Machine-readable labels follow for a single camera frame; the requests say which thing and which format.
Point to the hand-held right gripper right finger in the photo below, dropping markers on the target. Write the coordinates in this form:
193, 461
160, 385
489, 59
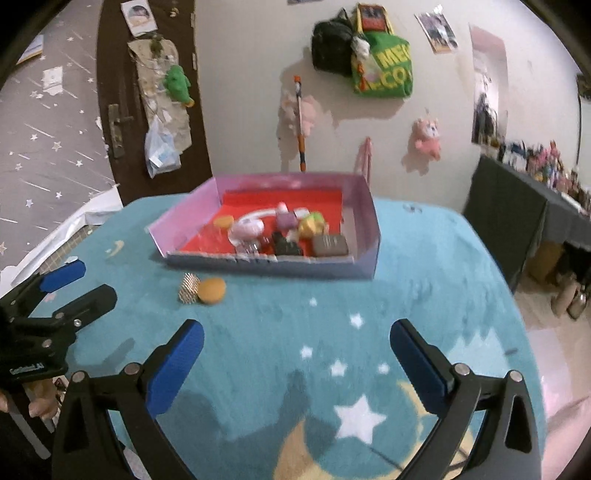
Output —
418, 364

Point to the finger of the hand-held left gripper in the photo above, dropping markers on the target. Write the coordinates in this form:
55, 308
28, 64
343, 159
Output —
62, 274
87, 300

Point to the bottles on floor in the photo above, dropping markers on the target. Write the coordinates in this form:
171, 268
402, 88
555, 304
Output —
572, 297

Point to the yellow round disc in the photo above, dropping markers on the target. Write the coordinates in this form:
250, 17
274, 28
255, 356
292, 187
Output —
224, 221
211, 290

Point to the wall photo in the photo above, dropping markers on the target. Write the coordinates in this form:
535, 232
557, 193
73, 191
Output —
438, 30

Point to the teal star print cloth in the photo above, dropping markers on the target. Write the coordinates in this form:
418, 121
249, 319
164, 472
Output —
286, 332

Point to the yellow red box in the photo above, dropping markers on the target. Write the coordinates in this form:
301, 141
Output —
371, 16

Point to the glitter nail polish bottle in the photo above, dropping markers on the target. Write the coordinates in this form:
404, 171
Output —
287, 247

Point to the pink bear plush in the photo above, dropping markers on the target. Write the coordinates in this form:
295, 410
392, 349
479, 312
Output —
427, 138

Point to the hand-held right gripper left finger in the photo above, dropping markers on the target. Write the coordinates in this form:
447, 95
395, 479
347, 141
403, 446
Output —
178, 364

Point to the yellow bin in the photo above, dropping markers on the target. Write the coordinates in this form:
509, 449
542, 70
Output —
545, 263

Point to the clear glass cup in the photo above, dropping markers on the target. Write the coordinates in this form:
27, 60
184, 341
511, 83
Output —
254, 249

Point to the purple cardboard box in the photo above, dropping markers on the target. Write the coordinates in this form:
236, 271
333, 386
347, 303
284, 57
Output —
364, 230

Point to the hanging paper organiser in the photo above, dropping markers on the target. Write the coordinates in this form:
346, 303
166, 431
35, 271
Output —
147, 69

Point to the pink white earbuds case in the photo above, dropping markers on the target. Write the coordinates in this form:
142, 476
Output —
247, 229

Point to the red paper liner white print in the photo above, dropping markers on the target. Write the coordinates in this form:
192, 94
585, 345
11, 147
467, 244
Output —
258, 201

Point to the clear plastic bag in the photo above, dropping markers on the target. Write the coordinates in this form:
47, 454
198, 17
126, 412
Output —
161, 152

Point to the purple nail polish pink cap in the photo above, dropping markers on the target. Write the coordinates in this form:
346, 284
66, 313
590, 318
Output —
286, 219

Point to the black bag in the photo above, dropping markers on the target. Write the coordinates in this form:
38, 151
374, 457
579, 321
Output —
330, 46

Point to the brown soap bar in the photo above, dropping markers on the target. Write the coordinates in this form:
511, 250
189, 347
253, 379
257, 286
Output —
330, 244

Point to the table with dark cloth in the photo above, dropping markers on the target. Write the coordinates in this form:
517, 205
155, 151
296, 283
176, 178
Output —
508, 221

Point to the green tote bag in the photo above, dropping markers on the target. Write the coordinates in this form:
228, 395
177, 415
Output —
383, 69

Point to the person's left hand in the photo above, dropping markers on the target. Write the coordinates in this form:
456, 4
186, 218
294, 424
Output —
41, 406

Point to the white card on door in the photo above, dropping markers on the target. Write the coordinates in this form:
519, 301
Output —
136, 14

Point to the row of small bottles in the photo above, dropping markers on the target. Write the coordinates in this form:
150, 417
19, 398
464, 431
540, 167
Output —
549, 166

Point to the dark brown door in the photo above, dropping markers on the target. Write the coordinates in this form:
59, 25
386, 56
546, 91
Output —
203, 138

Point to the giant orange white pencil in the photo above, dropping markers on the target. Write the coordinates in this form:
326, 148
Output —
301, 124

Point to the gold studded cylinder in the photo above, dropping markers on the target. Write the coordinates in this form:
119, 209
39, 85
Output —
188, 288

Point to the green toy figure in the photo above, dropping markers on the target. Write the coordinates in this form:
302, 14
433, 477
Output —
311, 226

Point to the green plush toy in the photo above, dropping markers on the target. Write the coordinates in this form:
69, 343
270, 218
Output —
178, 83

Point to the white plastic sheet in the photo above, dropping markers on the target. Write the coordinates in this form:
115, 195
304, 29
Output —
83, 217

